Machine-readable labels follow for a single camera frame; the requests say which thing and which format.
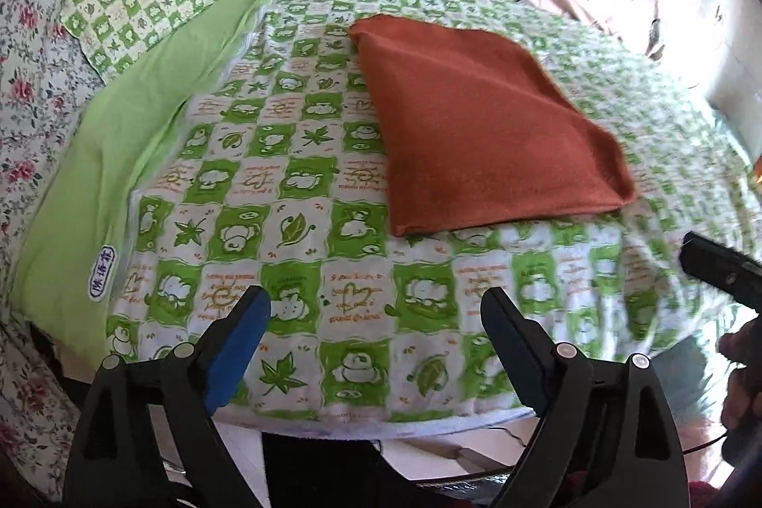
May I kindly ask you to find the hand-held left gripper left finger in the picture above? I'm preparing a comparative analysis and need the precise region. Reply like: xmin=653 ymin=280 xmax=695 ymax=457
xmin=62 ymin=285 xmax=272 ymax=508

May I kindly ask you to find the floral bed sheet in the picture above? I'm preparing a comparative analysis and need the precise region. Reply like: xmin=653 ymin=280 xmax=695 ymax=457
xmin=0 ymin=0 xmax=187 ymax=488

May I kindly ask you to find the person's right hand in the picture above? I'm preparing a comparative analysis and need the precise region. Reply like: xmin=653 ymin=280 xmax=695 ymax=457
xmin=717 ymin=332 xmax=762 ymax=428

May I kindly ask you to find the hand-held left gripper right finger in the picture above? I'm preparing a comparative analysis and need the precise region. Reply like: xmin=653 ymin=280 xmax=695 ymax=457
xmin=480 ymin=288 xmax=690 ymax=508

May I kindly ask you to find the green checked pillow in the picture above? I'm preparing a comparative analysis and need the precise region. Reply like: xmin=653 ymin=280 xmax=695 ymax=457
xmin=60 ymin=0 xmax=225 ymax=84

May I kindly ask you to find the orange-red cloth garment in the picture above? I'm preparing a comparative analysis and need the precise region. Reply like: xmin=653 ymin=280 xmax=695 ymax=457
xmin=348 ymin=15 xmax=639 ymax=239

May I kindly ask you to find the light green plain cloth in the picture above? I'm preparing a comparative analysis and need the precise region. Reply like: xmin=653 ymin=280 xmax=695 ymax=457
xmin=10 ymin=0 xmax=278 ymax=361

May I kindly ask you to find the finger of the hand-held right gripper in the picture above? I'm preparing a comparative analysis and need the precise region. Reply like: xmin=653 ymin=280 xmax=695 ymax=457
xmin=679 ymin=231 xmax=762 ymax=314

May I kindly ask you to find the green white checked blanket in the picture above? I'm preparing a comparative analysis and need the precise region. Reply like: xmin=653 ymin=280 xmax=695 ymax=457
xmin=104 ymin=0 xmax=758 ymax=438

